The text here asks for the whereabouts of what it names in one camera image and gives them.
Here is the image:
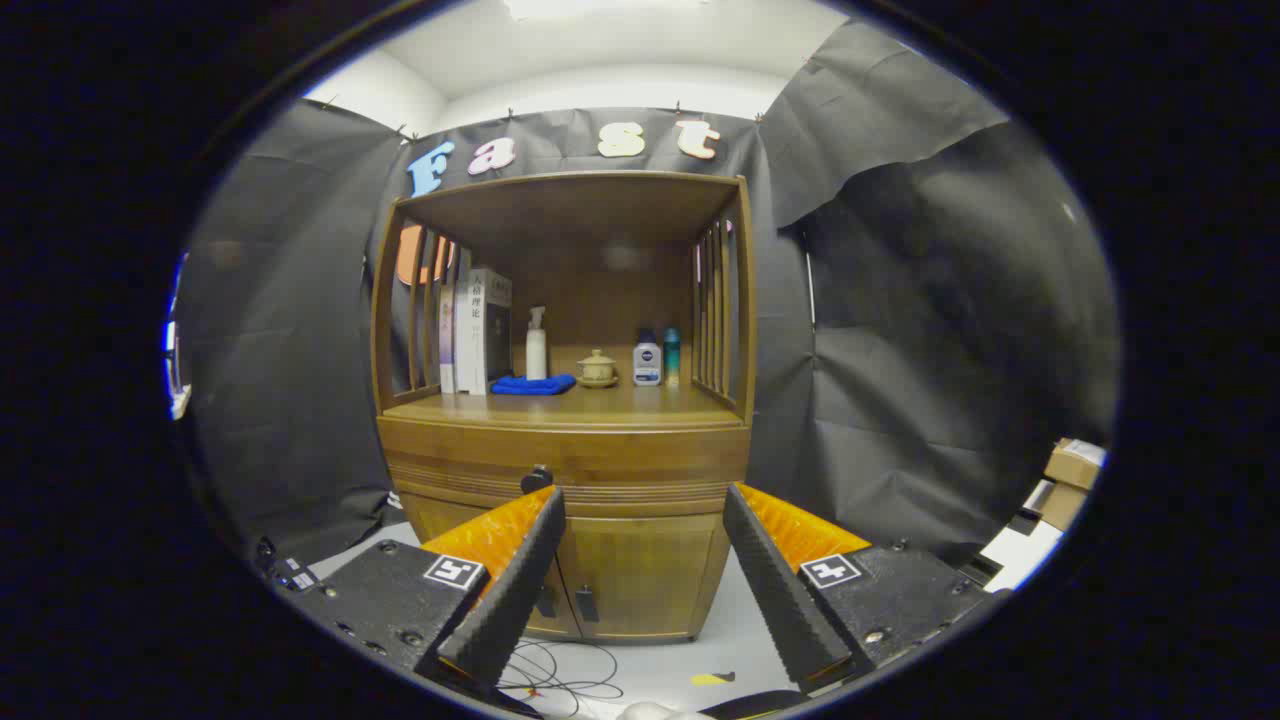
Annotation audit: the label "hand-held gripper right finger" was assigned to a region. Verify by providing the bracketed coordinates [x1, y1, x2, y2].
[722, 482, 1011, 693]

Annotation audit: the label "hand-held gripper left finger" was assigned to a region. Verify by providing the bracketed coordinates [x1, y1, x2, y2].
[285, 486, 567, 691]

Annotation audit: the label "wooden drawer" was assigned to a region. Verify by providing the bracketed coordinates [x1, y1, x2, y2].
[378, 418, 751, 516]

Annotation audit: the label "wooden countertop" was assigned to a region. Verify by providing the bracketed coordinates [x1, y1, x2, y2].
[383, 385, 746, 431]

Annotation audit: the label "wooden cabinet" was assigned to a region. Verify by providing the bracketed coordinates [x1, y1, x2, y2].
[368, 170, 758, 643]

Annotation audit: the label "blue folded cloth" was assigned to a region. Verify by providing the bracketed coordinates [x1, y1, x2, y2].
[490, 374, 577, 396]

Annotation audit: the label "purple book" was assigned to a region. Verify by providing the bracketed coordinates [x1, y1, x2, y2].
[438, 285, 458, 394]

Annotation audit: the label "white book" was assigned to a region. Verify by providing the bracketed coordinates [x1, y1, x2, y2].
[455, 275, 473, 394]

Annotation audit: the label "grey portrait cover book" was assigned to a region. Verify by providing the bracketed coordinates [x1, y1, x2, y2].
[470, 267, 514, 396]

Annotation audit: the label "cardboard box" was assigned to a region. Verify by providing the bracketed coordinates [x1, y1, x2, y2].
[1040, 438, 1106, 531]

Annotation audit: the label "black cables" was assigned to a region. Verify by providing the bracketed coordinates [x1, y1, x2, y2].
[495, 640, 626, 716]

